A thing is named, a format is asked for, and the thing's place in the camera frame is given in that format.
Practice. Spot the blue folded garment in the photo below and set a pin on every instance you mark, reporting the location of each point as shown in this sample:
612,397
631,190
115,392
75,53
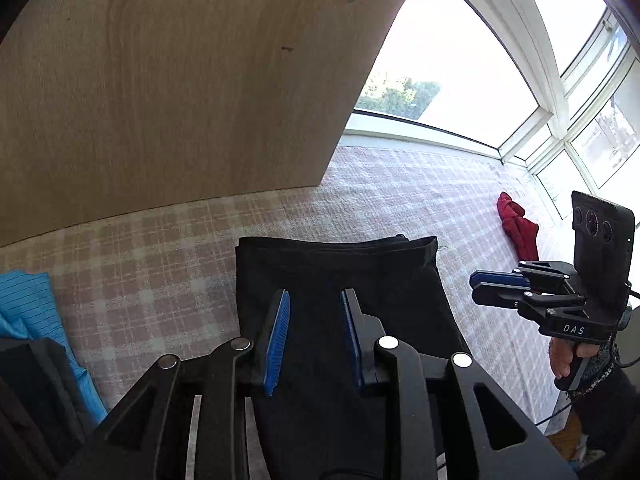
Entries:
30,305

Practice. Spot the white window sill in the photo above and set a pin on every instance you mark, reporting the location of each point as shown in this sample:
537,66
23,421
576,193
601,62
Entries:
400,132

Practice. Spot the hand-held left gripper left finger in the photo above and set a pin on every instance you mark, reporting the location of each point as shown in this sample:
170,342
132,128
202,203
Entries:
277,340

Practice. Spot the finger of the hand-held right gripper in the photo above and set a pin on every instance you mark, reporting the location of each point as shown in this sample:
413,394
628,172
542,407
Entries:
492,277
500,296

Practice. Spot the light wooden board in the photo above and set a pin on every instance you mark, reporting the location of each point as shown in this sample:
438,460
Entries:
175,85

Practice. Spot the green tree outside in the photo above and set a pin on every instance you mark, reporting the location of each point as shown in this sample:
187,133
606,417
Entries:
400,90

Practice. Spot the person's right forearm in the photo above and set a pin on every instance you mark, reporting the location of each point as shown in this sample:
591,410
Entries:
615,400

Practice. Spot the white window frame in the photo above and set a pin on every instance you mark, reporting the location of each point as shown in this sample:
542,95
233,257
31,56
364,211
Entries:
505,0

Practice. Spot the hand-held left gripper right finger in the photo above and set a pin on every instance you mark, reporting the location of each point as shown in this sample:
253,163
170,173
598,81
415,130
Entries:
351,335

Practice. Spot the black pants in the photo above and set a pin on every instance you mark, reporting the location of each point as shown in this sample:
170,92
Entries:
310,270

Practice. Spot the person's right hand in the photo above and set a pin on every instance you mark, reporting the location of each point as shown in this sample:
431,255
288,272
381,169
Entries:
560,357

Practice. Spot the dark red garment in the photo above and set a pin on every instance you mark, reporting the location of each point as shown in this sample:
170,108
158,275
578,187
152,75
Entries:
520,232

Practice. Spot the black folded garments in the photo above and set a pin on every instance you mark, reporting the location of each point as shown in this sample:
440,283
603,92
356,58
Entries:
35,385

